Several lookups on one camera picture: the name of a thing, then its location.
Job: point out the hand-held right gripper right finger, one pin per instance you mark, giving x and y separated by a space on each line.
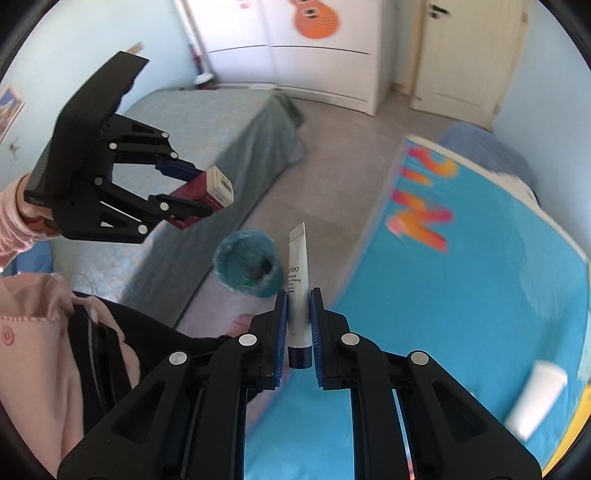
316 346

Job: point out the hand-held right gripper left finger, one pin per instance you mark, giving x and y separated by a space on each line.
280 346

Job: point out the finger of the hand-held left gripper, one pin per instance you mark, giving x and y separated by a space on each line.
189 208
178 170

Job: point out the maroon carton box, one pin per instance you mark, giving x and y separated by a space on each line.
203 189

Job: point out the white cosmetic tube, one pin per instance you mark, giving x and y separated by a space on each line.
298 286

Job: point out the teal trash bin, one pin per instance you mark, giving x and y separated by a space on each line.
244 263

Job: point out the person's left forearm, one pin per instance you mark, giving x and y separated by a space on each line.
14 217

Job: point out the bed with grey-green cover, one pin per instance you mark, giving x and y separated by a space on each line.
207 129

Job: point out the white stick vacuum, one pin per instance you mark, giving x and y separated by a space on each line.
198 41

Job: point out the blue printed table mat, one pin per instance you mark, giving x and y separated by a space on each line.
461 300

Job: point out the white wardrobe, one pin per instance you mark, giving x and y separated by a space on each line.
323 60

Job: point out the orange guitar sticker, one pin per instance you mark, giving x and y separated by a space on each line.
316 18

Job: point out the person's pink hoodie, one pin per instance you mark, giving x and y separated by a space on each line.
37 360

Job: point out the white paper cup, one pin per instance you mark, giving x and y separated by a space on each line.
538 399

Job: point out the cream door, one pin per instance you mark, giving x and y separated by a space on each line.
466 55

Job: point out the wall picture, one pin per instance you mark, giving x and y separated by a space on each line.
9 113

